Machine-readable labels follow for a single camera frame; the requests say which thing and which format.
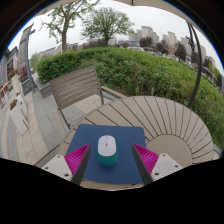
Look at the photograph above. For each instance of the white flower planter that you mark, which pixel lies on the white flower planter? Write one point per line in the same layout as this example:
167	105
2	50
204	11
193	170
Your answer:
18	116

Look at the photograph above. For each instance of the round-crowned tree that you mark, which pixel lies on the round-crowned tree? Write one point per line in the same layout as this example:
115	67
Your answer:
106	23

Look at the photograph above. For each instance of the thin-crowned tree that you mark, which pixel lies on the thin-crowned tree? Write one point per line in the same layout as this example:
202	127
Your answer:
64	33

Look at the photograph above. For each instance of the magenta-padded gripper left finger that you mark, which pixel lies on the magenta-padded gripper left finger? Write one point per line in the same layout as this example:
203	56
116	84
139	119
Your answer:
58	165

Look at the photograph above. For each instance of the white and teal computer mouse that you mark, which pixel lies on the white and teal computer mouse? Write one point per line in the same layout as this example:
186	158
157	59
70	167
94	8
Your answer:
107	146

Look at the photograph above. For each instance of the green hedge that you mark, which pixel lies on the green hedge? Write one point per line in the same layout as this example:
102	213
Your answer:
140	71

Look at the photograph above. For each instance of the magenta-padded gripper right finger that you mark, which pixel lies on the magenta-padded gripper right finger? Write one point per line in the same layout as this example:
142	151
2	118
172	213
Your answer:
165	165

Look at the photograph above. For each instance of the dark stone sign post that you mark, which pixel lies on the dark stone sign post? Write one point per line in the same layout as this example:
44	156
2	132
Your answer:
25	60

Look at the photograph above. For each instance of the blue rectangular mouse pad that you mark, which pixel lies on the blue rectangular mouse pad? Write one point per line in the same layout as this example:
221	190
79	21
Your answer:
126	136

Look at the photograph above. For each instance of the dark curved parasol pole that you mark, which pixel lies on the dark curved parasol pole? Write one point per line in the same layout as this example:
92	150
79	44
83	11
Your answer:
199	66

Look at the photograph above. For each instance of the distant apartment buildings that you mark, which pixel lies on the distant apartment buildings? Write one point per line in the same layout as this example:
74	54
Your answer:
146	32

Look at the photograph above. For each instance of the brown slatted outdoor chair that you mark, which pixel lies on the brown slatted outdoor chair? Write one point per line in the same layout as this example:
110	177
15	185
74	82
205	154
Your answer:
75	86

